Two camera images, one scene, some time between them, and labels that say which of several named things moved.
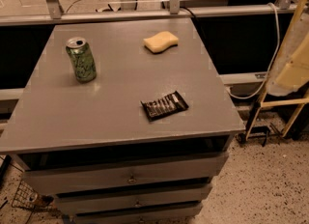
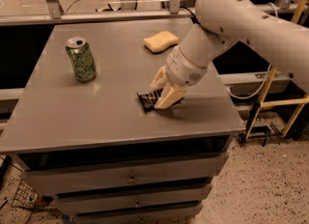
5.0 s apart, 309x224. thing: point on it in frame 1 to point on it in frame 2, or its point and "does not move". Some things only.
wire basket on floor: [27, 198] does not move
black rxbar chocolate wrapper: [165, 105] to [149, 100]
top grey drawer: [85, 179] does not move
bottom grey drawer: [165, 215] does not move
